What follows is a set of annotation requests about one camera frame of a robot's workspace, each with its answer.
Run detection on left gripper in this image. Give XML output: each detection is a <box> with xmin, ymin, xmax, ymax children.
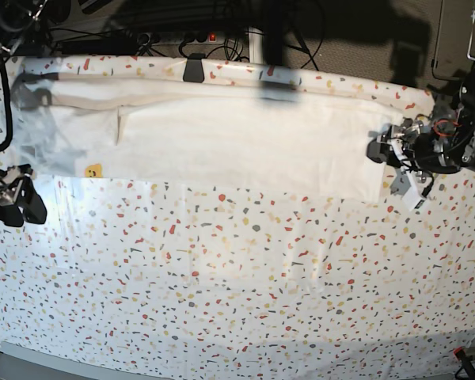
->
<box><xmin>366</xmin><ymin>118</ymin><xmax>462</xmax><ymax>208</ymax></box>

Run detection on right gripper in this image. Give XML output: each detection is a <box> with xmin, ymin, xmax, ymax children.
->
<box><xmin>0</xmin><ymin>165</ymin><xmax>47</xmax><ymax>227</ymax></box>

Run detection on white printed T-shirt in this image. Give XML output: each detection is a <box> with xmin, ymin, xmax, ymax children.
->
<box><xmin>12</xmin><ymin>76</ymin><xmax>402</xmax><ymax>202</ymax></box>

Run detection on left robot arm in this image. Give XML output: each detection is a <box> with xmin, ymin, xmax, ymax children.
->
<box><xmin>367</xmin><ymin>3</ymin><xmax>475</xmax><ymax>211</ymax></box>

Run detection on terrazzo pattern tablecloth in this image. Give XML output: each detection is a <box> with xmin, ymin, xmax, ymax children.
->
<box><xmin>0</xmin><ymin>56</ymin><xmax>475</xmax><ymax>379</ymax></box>

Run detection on red clamp bottom right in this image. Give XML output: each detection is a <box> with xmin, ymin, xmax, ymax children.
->
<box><xmin>454</xmin><ymin>347</ymin><xmax>475</xmax><ymax>380</ymax></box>

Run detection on black table clamp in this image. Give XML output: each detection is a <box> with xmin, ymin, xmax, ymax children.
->
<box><xmin>182</xmin><ymin>53</ymin><xmax>206</xmax><ymax>83</ymax></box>

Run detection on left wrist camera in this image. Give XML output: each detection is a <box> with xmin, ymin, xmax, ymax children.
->
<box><xmin>406</xmin><ymin>193</ymin><xmax>431</xmax><ymax>213</ymax></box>

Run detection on white metal post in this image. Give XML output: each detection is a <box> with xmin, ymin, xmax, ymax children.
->
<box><xmin>247</xmin><ymin>27</ymin><xmax>264</xmax><ymax>65</ymax></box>

